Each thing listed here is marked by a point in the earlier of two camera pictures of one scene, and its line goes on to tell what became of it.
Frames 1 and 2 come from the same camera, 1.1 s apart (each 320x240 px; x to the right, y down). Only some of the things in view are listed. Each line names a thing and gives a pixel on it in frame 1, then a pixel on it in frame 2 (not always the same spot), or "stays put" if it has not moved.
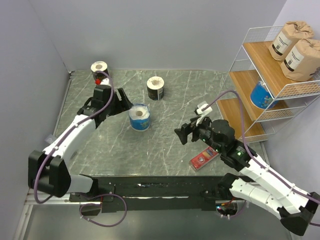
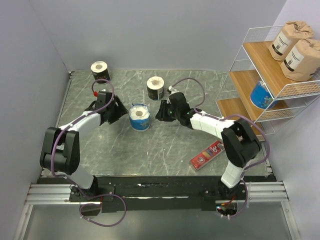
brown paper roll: [291, 34] stays put
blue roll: [261, 97] stays put
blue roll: [139, 117] stays put
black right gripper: [187, 128] -> [162, 114]
